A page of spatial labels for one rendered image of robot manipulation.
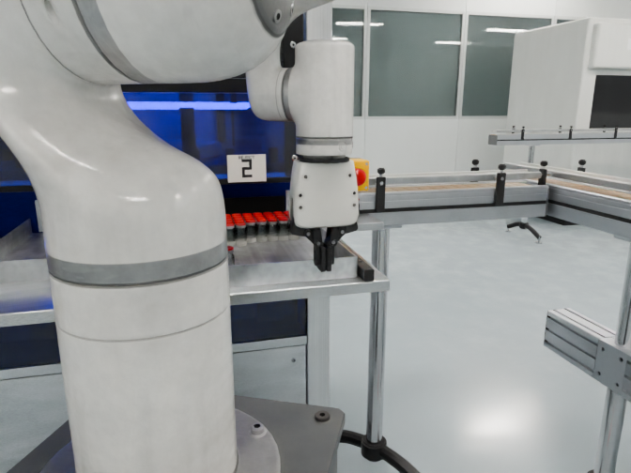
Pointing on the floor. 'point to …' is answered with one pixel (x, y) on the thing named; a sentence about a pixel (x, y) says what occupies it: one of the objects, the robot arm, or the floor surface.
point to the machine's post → (319, 23)
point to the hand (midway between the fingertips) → (323, 257)
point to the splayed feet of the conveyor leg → (377, 451)
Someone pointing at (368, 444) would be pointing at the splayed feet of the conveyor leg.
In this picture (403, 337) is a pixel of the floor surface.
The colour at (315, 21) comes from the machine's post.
